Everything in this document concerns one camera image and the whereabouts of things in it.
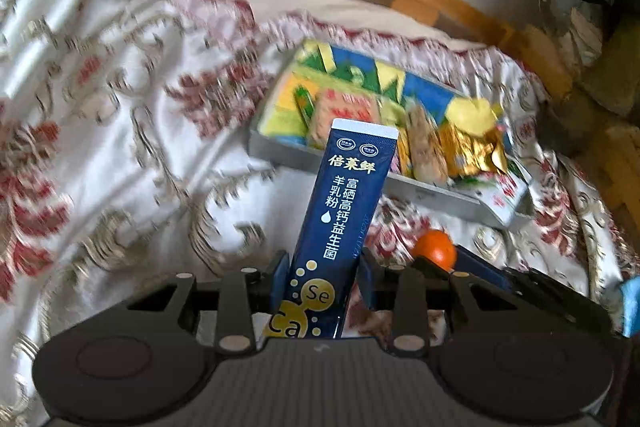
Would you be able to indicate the yellow candy roll packet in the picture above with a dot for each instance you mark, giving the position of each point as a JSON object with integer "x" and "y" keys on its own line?
{"x": 403, "y": 158}

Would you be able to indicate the blue plastic bag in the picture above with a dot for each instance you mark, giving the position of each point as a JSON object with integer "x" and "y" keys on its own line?
{"x": 630, "y": 291}

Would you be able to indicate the gold foil snack packet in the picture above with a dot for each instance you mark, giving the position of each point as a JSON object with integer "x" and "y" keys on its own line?
{"x": 467, "y": 155}

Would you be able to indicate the white red snack packet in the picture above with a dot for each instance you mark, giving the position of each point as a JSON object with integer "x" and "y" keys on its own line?
{"x": 500, "y": 193}

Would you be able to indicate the green snack stick packet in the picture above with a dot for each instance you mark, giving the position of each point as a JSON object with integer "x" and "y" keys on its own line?
{"x": 305, "y": 104}

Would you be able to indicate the floral satin bedspread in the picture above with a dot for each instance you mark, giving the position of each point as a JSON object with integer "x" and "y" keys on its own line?
{"x": 123, "y": 156}

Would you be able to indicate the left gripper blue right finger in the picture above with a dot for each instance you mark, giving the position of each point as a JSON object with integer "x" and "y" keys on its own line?
{"x": 370, "y": 280}

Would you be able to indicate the beige biscuit packet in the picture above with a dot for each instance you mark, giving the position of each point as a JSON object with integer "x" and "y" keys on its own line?
{"x": 332, "y": 103}

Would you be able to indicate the orange tangerine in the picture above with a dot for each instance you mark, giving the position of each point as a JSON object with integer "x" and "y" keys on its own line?
{"x": 436, "y": 246}

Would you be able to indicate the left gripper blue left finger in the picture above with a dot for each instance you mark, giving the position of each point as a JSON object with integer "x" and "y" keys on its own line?
{"x": 276, "y": 277}

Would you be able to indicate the blue milk powder box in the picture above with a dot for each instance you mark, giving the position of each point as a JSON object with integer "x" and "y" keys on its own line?
{"x": 350, "y": 180}

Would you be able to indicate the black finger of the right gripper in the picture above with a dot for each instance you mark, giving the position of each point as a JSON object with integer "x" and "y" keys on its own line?
{"x": 476, "y": 265}

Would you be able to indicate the colourful painted tray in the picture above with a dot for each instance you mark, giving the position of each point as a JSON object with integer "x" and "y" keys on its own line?
{"x": 412, "y": 104}

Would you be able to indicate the olive brown hanging garment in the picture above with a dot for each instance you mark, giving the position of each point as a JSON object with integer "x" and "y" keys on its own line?
{"x": 606, "y": 95}

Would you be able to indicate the wooden bed frame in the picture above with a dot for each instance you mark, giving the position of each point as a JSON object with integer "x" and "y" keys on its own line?
{"x": 613, "y": 157}

